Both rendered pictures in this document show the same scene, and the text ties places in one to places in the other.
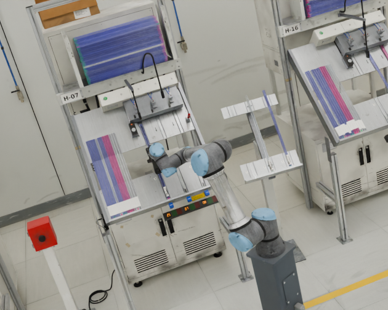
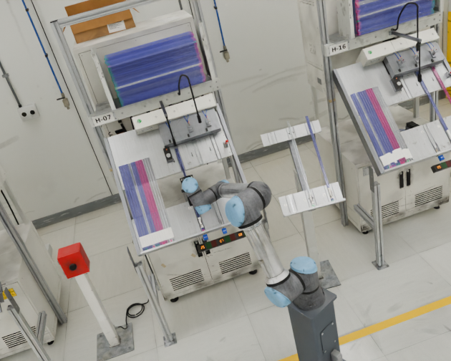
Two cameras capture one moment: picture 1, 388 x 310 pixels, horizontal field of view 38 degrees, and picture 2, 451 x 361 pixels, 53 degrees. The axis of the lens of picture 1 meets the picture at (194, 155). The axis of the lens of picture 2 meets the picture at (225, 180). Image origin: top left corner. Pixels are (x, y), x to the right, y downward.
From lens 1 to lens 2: 0.83 m
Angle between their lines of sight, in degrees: 7
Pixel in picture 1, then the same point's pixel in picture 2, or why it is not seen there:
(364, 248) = (401, 277)
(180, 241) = (216, 261)
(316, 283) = (351, 315)
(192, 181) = not seen: hidden behind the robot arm
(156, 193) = (190, 223)
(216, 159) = (253, 209)
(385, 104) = (434, 131)
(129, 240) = (165, 261)
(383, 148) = (424, 172)
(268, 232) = (308, 286)
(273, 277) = (311, 329)
